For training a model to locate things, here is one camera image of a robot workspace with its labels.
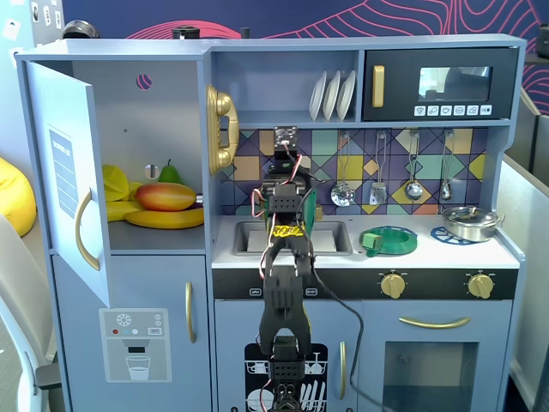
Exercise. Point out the yellow toy banana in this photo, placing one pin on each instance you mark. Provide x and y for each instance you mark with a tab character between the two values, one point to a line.
176	219

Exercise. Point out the blue fridge door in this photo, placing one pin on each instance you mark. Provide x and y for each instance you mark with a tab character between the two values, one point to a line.
141	283

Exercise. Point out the green toy pear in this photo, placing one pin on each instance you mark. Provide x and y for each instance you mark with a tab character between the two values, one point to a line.
169	175

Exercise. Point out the steel toy pot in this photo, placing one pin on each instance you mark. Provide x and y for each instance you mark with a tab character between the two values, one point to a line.
467	229

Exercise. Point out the yellow bean bag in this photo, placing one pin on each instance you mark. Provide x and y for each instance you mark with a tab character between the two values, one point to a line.
15	197

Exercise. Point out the white office chair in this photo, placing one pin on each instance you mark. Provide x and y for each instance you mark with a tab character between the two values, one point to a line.
17	300

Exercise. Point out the round black device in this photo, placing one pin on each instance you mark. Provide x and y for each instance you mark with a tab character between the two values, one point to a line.
81	29

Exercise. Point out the black dishwasher sticker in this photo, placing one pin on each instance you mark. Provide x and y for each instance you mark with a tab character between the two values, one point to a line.
253	356

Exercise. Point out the blue oven door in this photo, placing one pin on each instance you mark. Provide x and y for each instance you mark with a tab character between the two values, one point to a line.
373	335

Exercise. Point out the grey toy sink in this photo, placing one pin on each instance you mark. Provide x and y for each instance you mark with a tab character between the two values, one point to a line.
242	240

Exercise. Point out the gold toy telephone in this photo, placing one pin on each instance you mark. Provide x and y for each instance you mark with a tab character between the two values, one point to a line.
223	107

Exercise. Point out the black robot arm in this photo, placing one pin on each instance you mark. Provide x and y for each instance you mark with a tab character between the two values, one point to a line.
283	300

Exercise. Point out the white desk partition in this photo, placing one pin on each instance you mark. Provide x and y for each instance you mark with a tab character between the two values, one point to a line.
527	257

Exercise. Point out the gold stove knob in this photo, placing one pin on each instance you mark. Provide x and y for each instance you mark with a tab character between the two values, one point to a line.
393	286
480	286

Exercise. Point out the black cylindrical device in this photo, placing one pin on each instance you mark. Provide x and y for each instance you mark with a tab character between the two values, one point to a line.
186	32

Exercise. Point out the blue toy kitchen unit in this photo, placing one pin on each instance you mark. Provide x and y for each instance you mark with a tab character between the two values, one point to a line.
274	45

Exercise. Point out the steel pot lid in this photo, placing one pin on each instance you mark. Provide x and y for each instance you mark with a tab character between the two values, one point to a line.
467	213

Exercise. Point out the blue round trivet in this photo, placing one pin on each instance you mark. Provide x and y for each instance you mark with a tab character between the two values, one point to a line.
437	235

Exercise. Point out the ice dispenser sticker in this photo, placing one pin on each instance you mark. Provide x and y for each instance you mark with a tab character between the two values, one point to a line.
137	343

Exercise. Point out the blue cabinet door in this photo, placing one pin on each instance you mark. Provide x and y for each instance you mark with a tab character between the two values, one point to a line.
51	107

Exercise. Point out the black control panel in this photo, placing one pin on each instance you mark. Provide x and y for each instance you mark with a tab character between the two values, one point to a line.
429	283

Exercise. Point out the white toy plate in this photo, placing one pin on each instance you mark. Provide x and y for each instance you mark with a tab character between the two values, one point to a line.
331	98
346	96
317	98

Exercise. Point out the small black post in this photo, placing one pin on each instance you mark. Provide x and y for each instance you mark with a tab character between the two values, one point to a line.
245	33

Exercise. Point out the steel spoon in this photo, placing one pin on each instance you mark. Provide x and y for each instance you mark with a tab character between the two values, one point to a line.
446	191

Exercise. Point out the steel slotted spatula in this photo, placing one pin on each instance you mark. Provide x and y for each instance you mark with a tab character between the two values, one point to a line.
377	193

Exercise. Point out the steel ladle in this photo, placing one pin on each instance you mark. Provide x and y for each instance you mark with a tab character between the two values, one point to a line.
413	191

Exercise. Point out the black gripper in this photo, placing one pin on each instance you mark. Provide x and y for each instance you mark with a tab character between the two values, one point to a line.
284	151

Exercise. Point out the green printed lid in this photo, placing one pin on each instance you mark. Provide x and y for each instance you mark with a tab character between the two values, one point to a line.
399	246

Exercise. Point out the steel slotted skimmer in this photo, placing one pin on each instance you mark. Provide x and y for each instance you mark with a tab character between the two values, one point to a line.
343	195

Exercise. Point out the red yellow toy mango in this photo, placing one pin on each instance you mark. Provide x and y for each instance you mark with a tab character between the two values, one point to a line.
167	197

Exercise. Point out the black microwave door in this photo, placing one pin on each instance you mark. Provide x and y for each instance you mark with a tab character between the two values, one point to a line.
506	86

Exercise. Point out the shopping list sticker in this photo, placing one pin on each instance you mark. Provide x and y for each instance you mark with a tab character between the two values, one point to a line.
62	171

